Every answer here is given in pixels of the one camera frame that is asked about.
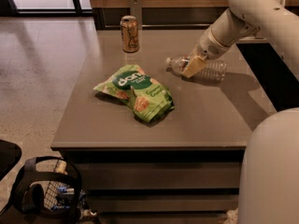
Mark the clear plastic water bottle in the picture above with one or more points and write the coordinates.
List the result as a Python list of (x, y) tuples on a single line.
[(214, 71)]

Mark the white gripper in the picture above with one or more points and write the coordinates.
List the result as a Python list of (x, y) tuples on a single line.
[(209, 48)]

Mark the gold beverage can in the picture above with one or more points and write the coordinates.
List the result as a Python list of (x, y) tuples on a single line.
[(129, 34)]

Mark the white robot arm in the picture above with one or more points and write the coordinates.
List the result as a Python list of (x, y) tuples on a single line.
[(269, 183)]

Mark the black chair seat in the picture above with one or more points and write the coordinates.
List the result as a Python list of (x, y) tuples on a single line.
[(10, 154)]

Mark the grey drawer cabinet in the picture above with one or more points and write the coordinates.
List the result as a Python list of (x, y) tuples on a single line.
[(181, 169)]

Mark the black wire mesh basket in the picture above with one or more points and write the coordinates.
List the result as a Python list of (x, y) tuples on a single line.
[(46, 191)]

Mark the green chip bag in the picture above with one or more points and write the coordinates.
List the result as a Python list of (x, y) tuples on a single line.
[(147, 97)]

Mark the left metal wall bracket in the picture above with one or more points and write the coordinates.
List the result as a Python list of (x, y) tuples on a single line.
[(136, 11)]

